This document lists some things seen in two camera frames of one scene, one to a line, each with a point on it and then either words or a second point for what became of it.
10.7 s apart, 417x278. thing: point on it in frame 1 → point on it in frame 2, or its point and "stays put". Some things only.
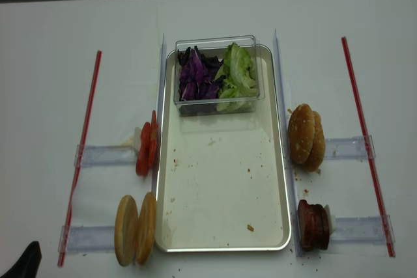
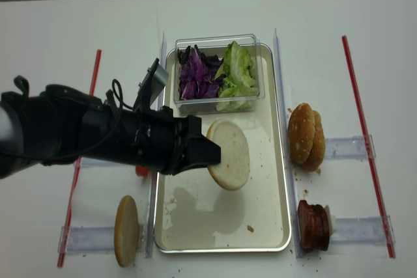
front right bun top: [301, 133] stays put
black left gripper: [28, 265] → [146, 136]
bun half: [146, 228] → [232, 170]
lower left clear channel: [87, 238] stays put
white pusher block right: [331, 219] stays put
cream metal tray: [221, 183] stays put
